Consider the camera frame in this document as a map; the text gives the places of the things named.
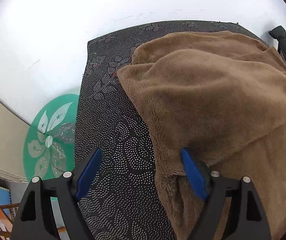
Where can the brown fleece garment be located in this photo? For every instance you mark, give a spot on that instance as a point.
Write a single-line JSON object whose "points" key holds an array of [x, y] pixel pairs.
{"points": [[223, 96]]}

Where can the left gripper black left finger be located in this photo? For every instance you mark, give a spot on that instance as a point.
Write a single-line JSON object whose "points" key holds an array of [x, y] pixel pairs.
{"points": [[35, 217]]}

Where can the wooden chair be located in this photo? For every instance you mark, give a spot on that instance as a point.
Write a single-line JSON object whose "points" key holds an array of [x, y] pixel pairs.
{"points": [[7, 216]]}

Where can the black dotted floral mat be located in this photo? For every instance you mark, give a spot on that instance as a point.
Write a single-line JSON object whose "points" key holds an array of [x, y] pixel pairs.
{"points": [[122, 202]]}

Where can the green flower round mat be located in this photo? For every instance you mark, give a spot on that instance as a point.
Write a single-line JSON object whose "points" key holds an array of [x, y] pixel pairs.
{"points": [[49, 144]]}

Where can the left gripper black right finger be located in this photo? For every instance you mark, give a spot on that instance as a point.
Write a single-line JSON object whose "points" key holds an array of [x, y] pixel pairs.
{"points": [[246, 218]]}

